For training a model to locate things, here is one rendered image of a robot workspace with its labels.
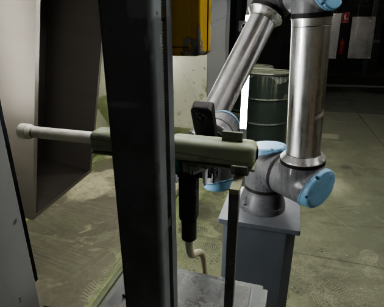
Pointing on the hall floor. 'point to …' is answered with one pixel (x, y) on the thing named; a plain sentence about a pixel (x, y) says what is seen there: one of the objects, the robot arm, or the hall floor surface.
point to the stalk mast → (142, 144)
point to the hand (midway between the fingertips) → (185, 165)
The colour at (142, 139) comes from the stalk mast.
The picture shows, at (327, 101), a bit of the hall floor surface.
